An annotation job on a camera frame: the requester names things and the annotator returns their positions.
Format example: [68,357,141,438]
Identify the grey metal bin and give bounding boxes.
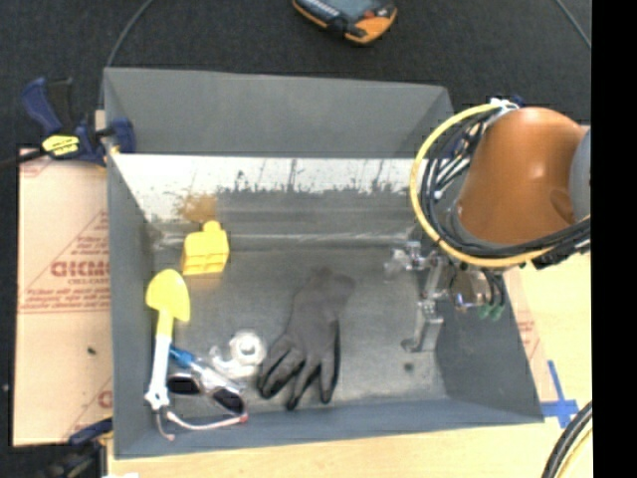
[102,67,545,460]

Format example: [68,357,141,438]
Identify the sunglasses with pink arms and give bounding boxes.
[155,371,251,442]

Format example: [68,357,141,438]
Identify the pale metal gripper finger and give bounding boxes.
[383,241,427,278]
[400,301,445,354]

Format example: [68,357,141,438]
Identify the yellow toy block figure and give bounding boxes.
[180,219,232,278]

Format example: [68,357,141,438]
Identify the dark grey glove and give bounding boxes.
[256,266,357,412]

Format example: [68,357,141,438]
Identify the clear tape dispenser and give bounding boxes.
[208,330,270,380]

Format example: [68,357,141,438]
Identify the blue and clear plastic stick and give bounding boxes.
[168,346,221,383]

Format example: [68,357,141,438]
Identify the yellow and white toy shovel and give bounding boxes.
[143,268,192,413]

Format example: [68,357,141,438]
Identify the black cylinder on white bracket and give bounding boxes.
[531,246,573,272]

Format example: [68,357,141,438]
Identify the brown cardboard board red print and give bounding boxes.
[12,147,556,447]

